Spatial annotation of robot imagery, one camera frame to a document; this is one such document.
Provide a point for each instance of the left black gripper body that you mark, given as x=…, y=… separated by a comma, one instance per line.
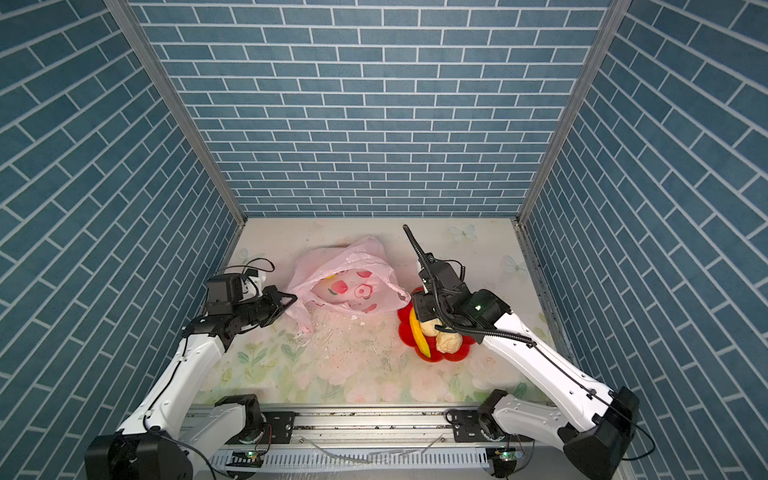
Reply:
x=263, y=309

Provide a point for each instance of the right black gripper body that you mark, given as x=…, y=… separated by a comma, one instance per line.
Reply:
x=424, y=305

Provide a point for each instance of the yellow fake banana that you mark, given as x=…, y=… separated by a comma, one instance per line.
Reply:
x=418, y=336

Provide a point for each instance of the large cream fake bun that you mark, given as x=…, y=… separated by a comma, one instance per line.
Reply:
x=448, y=343

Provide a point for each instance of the red flower-shaped plate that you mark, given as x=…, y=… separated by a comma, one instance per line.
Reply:
x=430, y=344

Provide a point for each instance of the pink plastic bag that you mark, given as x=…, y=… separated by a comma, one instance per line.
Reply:
x=356, y=279

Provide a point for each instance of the small cream fake bun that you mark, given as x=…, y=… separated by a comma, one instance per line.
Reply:
x=429, y=328

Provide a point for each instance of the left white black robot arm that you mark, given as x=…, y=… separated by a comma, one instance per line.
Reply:
x=149, y=444

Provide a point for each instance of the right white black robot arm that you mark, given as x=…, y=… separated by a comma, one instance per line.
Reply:
x=591, y=423

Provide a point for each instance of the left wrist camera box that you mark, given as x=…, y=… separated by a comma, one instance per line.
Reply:
x=227, y=290

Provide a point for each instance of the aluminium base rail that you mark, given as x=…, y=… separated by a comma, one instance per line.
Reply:
x=500, y=440

